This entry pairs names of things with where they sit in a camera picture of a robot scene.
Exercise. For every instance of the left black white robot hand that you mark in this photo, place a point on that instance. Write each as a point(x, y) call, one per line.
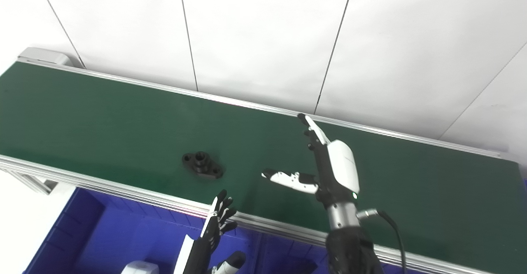
point(201, 251)

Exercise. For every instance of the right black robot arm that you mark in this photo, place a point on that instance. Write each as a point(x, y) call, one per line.
point(350, 249)

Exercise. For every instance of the green conveyor belt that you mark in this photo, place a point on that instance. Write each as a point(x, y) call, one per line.
point(123, 193)
point(103, 121)

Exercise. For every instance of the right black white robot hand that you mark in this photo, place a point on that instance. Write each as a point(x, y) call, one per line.
point(341, 167)

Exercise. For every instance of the black flange part with holes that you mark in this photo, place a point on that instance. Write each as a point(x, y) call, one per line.
point(201, 166)

